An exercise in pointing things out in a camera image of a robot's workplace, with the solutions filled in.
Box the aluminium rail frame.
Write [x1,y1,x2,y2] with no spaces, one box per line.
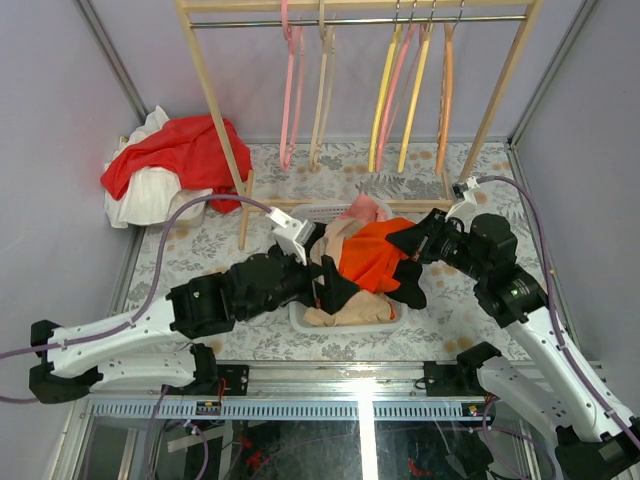
[44,358,631,480]

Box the white laundry basket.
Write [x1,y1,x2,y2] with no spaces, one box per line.
[287,199,408,335]

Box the beige wooden hanger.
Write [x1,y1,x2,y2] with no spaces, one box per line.
[309,1,336,172]

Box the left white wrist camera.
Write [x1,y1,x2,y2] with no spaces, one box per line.
[266,207,315,266]

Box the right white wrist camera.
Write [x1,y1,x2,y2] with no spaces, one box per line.
[446,176,481,220]

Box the pink hanger right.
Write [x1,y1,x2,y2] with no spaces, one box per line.
[374,0,419,172]

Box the black garment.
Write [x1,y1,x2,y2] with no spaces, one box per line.
[304,222,427,310]

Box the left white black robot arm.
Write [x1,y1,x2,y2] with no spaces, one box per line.
[28,254,360,404]

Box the yellow hanger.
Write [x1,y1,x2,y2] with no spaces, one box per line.
[368,1,402,173]
[397,1,436,173]

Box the wooden clothes rack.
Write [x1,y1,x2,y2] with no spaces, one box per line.
[173,0,544,252]

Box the orange t shirt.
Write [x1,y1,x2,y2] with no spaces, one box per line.
[338,217,415,293]

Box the red cloth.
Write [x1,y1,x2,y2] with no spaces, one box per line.
[100,114,235,200]

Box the yellow hanger left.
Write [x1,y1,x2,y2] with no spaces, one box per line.
[368,1,402,173]

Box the pink garment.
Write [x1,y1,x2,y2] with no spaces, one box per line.
[338,193,390,223]

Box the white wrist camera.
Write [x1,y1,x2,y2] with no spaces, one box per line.
[446,176,481,220]
[266,207,315,266]

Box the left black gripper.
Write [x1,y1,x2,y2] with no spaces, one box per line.
[243,246,361,325]

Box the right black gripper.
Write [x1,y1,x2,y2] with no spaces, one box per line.
[385,208,488,281]

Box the pink hanger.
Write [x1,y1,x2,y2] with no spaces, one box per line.
[279,0,305,171]
[374,0,419,172]

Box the beige garment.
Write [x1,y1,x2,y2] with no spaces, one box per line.
[308,218,395,326]

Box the yellow hanger right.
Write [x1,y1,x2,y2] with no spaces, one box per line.
[397,1,436,173]

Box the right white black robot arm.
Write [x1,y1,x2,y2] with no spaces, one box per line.
[386,209,639,479]

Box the orange wavy hanger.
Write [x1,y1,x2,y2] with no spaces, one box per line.
[435,0,466,175]

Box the pink hanger left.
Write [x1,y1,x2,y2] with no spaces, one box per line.
[279,0,305,171]

